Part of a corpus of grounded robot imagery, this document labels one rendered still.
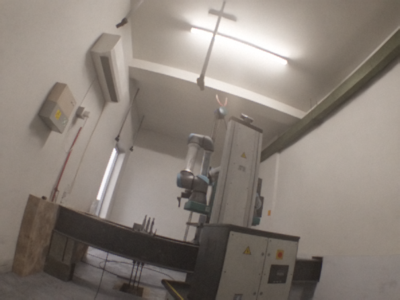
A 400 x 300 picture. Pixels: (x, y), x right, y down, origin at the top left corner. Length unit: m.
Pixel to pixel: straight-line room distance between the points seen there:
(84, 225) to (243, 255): 1.40
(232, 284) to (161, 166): 3.97
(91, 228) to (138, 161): 3.13
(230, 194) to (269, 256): 0.61
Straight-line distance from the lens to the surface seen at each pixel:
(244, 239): 1.18
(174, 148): 5.02
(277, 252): 1.34
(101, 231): 1.99
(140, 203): 4.70
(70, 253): 2.05
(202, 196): 1.66
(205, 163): 1.91
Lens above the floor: 0.74
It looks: 23 degrees up
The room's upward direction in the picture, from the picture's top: 13 degrees clockwise
